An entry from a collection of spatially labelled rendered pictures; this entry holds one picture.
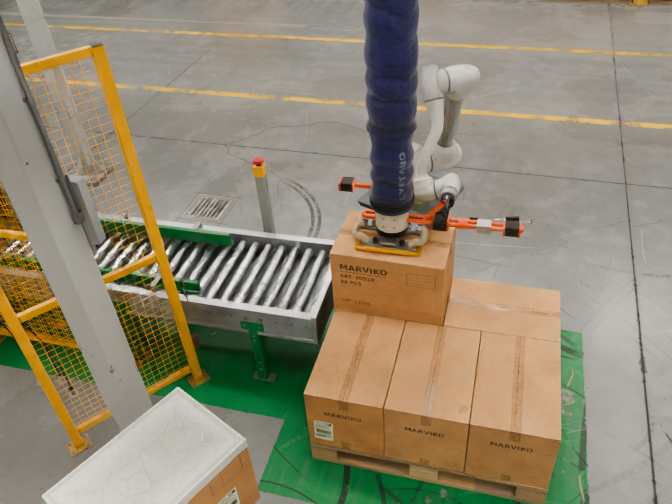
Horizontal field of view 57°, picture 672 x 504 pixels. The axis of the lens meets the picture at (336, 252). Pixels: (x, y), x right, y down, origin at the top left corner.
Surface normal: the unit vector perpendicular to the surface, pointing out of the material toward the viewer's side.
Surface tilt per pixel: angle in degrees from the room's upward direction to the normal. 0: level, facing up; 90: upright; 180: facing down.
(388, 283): 90
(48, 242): 90
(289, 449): 0
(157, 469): 0
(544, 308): 0
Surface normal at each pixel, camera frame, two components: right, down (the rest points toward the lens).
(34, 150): 0.96, 0.11
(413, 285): -0.29, 0.62
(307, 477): -0.07, -0.78
